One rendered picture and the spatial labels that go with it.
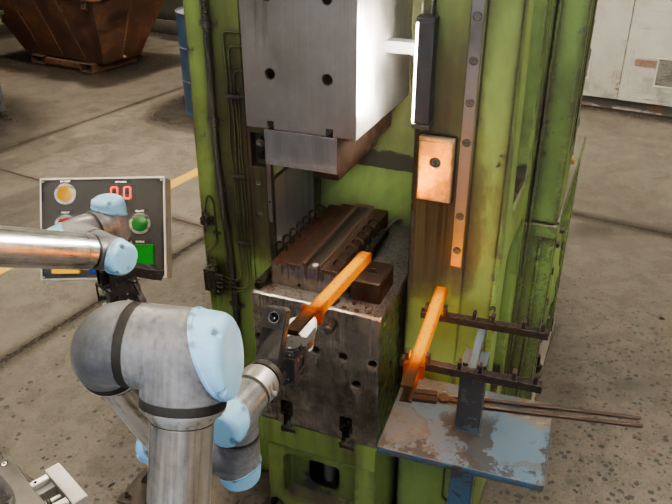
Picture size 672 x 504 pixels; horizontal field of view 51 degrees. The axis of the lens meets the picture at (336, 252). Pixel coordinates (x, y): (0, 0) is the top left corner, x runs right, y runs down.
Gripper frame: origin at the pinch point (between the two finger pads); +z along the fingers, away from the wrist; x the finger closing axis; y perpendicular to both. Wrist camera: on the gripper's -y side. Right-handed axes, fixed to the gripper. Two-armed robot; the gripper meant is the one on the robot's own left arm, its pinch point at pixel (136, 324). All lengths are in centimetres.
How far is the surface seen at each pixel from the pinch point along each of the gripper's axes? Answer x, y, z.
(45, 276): -33.2, 7.7, -3.5
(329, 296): 47, -22, -20
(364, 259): 39, -41, -18
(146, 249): -16.8, -14.4, -9.7
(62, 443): -80, -1, 93
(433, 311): 52, -53, -3
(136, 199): -24.1, -17.5, -21.2
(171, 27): -711, -462, 83
